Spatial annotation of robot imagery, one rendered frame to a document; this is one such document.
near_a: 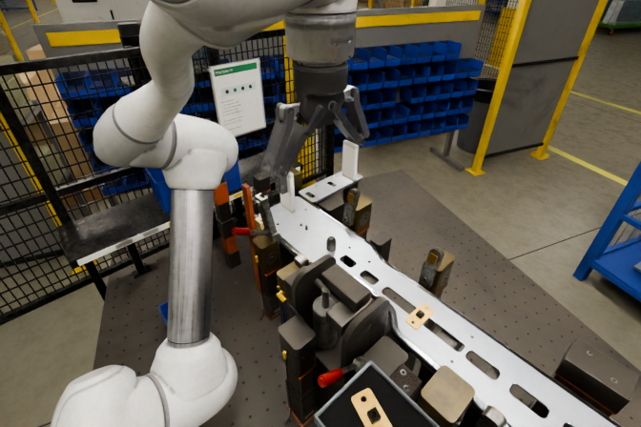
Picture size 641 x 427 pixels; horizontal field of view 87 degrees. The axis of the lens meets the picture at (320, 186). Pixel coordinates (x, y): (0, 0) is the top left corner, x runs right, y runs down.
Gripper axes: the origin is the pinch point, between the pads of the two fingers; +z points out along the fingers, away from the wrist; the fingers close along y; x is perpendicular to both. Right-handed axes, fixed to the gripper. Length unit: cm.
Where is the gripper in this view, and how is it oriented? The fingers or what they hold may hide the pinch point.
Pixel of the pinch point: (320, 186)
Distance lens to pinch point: 56.0
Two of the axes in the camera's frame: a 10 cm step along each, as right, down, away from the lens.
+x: -6.6, -4.1, 6.3
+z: 0.0, 8.4, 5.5
